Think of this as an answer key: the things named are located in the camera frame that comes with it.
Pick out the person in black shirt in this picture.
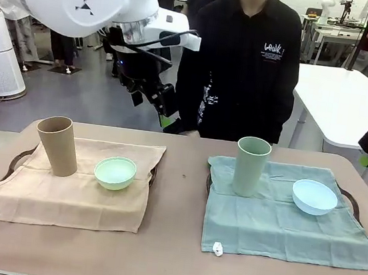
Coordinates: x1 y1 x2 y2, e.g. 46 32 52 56
170 0 309 148

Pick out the background metal workbench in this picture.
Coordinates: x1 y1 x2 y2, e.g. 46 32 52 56
297 13 367 71

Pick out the left wrist camera unit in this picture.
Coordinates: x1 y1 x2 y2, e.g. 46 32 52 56
184 32 203 52

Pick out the tall sage green cup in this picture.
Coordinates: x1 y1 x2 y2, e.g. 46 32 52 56
230 135 274 200

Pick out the black left camera cable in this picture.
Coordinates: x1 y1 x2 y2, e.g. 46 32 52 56
103 19 201 68

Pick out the teal cloth mat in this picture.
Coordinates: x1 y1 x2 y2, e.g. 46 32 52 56
199 154 368 275

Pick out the person in white shirt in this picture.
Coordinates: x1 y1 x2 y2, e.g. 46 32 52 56
0 0 47 67

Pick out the dark brown serving tray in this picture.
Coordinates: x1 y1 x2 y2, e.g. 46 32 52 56
201 160 367 229
7 146 159 197

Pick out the beige cloth mat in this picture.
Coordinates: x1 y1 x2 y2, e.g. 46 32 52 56
0 127 167 242

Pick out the tall tan cup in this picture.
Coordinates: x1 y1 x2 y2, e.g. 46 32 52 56
31 113 84 179

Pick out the light blue bowl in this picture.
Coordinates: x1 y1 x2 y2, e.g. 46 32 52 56
289 177 341 218

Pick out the black slanted pole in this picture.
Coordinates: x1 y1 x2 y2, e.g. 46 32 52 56
345 0 368 73

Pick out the mint green bowl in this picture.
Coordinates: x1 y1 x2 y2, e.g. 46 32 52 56
92 154 139 194

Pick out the person in red plaid shirt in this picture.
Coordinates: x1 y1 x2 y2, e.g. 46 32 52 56
45 29 83 73

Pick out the white side table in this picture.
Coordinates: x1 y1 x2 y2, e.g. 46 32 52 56
285 61 368 158

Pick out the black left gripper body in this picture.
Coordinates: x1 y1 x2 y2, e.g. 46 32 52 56
101 27 183 105

